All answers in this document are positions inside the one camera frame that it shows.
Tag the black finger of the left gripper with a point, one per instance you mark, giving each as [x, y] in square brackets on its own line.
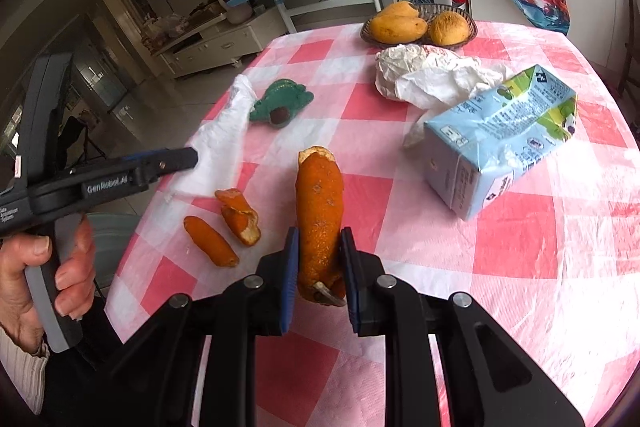
[149, 170]

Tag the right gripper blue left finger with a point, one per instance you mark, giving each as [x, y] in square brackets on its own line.
[288, 279]

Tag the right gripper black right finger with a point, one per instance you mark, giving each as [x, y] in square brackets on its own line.
[351, 262]

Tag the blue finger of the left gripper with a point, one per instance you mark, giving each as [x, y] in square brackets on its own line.
[144, 154]

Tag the orange peel piece curled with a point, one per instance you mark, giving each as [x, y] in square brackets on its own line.
[242, 220]

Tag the long orange peel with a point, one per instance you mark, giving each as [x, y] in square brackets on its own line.
[319, 190]

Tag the orange peel piece small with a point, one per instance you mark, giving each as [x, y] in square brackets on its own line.
[214, 245]

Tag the white paper napkin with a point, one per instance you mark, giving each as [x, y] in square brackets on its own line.
[219, 144]

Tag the blue green milk carton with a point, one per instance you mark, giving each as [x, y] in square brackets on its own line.
[475, 150]

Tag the green knitted toy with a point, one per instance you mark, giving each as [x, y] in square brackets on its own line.
[282, 101]

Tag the white plastic bag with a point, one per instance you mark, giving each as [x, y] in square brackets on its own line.
[433, 80]

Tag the person's left hand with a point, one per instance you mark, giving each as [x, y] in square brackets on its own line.
[74, 280]

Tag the grey green chair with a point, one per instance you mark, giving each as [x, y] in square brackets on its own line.
[111, 234]

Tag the cream tv stand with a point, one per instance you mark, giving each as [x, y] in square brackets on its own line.
[218, 43]

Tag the pink checkered tablecloth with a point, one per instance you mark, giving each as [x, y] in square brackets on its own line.
[555, 259]

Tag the beige kettlebell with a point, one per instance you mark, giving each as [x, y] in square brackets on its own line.
[238, 14]

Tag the yellow mango front left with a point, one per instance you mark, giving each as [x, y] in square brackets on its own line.
[396, 29]

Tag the yellow mango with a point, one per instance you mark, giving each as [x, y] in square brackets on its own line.
[400, 8]
[448, 29]
[396, 29]

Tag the yellow mango right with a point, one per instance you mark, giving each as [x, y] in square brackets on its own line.
[448, 29]

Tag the yellow mango rear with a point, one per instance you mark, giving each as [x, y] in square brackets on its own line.
[400, 8]

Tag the dark wire fruit basket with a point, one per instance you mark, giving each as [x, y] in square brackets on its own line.
[427, 12]

